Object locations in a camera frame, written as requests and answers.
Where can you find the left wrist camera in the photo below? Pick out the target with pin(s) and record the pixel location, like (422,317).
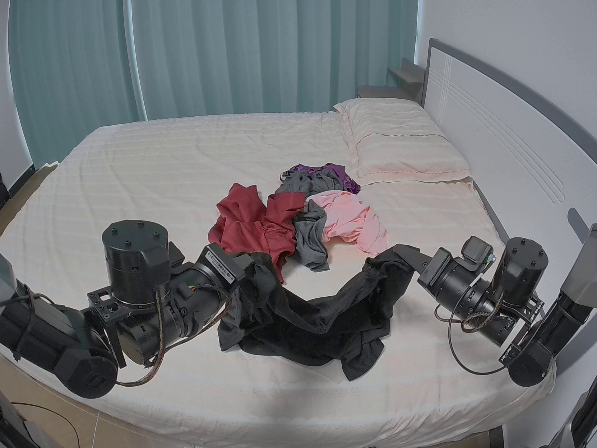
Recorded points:
(176,255)

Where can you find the dark red shirt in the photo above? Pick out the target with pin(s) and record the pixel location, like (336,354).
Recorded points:
(242,231)

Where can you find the purple garment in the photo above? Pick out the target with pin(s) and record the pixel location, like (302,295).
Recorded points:
(347,182)

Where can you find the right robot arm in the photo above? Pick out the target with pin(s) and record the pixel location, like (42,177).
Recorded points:
(522,269)

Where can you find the cream pillow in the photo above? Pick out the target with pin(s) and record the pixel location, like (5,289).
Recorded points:
(401,147)

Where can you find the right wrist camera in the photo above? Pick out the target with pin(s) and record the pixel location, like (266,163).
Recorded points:
(475,252)

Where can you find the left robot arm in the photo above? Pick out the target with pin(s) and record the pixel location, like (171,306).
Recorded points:
(135,259)

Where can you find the grey bedside table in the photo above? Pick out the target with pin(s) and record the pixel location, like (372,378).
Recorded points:
(396,91)

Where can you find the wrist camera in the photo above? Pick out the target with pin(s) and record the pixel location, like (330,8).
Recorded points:
(475,252)
(176,255)

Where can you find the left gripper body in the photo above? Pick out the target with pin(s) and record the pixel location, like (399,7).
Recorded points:
(200,297)

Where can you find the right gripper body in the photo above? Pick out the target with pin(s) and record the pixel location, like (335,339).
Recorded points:
(459,292)

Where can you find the black T-shirt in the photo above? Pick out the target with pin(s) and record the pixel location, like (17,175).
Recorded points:
(298,325)

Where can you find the bed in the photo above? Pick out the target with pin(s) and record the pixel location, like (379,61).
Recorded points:
(186,166)

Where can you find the grey garment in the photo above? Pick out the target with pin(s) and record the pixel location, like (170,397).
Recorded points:
(310,245)

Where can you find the pink garment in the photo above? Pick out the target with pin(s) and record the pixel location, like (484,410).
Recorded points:
(350,222)

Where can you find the blue-green curtain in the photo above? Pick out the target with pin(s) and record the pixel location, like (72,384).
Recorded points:
(70,63)
(256,40)

